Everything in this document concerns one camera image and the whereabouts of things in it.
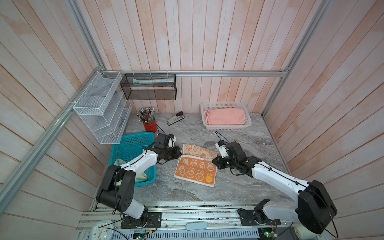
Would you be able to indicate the black grey stapler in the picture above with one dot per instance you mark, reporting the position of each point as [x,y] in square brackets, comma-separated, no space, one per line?
[176,118]

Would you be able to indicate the white analog clock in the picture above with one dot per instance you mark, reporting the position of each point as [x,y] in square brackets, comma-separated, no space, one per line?
[102,230]

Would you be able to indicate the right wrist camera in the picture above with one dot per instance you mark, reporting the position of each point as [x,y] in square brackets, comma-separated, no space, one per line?
[221,146]

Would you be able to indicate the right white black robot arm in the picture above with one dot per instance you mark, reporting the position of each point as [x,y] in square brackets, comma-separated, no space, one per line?
[312,205]

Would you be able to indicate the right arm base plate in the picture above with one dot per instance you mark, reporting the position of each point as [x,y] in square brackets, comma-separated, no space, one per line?
[247,217]

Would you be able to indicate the coloured pencils bunch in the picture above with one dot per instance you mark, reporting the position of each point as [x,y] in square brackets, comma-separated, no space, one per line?
[147,115]

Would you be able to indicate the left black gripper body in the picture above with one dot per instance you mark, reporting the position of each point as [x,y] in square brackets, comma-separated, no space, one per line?
[171,153]

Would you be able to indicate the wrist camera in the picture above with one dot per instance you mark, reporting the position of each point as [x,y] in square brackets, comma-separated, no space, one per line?
[221,146]
[171,140]

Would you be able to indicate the white tape roll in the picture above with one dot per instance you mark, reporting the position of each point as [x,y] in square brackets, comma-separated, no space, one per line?
[303,234]

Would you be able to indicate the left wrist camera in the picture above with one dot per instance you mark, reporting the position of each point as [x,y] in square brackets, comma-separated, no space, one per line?
[171,140]

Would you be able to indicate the pink towel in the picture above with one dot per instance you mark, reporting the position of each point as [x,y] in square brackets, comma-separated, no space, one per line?
[225,117]

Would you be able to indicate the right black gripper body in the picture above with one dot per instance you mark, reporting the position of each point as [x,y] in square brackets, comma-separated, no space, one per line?
[225,161]

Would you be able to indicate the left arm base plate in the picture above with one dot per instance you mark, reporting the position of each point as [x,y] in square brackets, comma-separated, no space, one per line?
[147,220]

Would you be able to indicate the teal plastic basket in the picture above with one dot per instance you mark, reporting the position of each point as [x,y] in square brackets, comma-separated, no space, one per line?
[131,146]

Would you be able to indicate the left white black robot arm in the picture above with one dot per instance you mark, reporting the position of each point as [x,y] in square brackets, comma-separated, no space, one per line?
[118,183]

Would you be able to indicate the pale green towel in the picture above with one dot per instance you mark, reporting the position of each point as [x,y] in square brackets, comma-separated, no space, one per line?
[140,178]

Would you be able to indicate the orange patterned towel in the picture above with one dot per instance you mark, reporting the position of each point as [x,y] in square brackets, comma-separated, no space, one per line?
[195,165]

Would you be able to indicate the white plastic basket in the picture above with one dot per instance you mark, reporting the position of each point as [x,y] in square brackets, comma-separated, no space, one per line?
[225,105]

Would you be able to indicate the red pencil cup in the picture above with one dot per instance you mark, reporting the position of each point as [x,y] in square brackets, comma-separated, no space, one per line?
[151,127]

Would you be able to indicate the black mesh wall basket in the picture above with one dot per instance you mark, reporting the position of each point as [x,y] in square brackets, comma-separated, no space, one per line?
[148,87]

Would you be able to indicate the white wire wall shelf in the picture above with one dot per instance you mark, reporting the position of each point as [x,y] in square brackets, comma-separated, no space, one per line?
[104,108]

